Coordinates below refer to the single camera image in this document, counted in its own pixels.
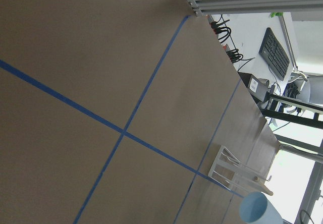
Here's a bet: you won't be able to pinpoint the black keyboard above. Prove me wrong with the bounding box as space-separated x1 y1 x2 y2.
259 27 290 81

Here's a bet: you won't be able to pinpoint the black power strip cables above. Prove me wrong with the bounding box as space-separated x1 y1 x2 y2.
209 14 255 65

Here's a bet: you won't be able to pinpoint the white wire cup rack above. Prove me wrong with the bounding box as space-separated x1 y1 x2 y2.
208 145 267 193

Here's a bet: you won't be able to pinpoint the wooden rack dowel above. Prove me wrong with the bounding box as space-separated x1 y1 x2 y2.
253 176 274 196

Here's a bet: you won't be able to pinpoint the light blue plastic cup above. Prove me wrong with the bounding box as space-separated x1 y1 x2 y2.
239 192 284 223

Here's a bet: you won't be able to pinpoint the green plastic clamp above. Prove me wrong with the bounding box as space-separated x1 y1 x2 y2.
270 12 283 18

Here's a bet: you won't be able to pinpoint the black box with label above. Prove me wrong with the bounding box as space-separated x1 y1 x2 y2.
238 72 270 103

